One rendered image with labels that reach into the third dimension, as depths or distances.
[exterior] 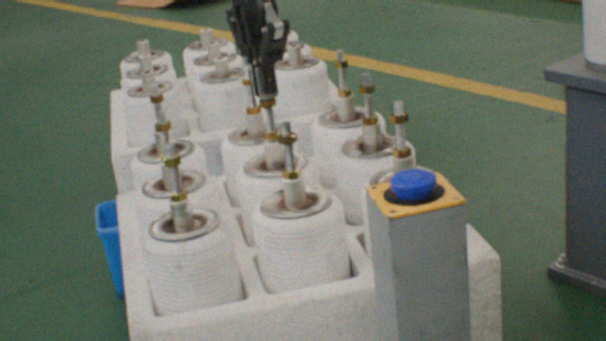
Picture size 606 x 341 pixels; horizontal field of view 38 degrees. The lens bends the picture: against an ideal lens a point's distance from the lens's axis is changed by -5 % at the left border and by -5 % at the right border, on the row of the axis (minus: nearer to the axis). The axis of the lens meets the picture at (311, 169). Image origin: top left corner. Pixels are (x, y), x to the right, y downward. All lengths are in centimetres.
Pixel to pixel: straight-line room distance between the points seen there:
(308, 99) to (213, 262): 58
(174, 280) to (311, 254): 14
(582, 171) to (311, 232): 42
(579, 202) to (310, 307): 45
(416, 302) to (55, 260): 87
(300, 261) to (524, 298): 41
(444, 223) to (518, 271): 55
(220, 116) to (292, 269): 55
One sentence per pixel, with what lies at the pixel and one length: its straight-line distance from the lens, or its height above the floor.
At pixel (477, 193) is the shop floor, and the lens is 157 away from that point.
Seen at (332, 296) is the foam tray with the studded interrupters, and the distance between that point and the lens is 93.
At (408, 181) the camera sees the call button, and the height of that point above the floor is 33.
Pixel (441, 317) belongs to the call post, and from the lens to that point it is 83.
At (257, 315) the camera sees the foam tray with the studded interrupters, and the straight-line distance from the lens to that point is 93.
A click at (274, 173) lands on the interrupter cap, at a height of 25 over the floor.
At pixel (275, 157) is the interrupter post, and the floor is 26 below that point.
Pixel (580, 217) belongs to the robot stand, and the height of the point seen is 10.
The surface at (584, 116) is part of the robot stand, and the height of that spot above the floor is 25.
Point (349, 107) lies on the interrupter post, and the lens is 119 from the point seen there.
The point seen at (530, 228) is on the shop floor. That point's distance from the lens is 144.
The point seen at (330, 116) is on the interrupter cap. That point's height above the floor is 25.
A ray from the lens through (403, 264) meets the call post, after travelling 79.
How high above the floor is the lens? 63
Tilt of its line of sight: 21 degrees down
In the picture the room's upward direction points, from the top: 7 degrees counter-clockwise
